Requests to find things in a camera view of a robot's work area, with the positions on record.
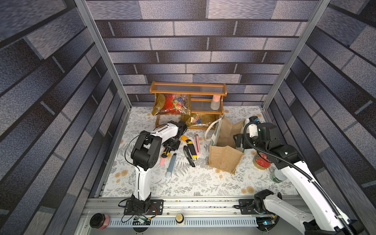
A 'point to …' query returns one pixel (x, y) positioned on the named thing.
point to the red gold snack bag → (173, 104)
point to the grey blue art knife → (168, 174)
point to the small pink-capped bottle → (215, 105)
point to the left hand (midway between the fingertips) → (170, 147)
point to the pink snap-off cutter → (197, 144)
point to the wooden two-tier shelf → (199, 105)
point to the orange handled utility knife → (184, 137)
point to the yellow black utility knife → (166, 151)
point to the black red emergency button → (99, 221)
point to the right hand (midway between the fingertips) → (242, 134)
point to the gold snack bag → (196, 121)
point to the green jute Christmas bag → (223, 153)
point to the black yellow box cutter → (187, 153)
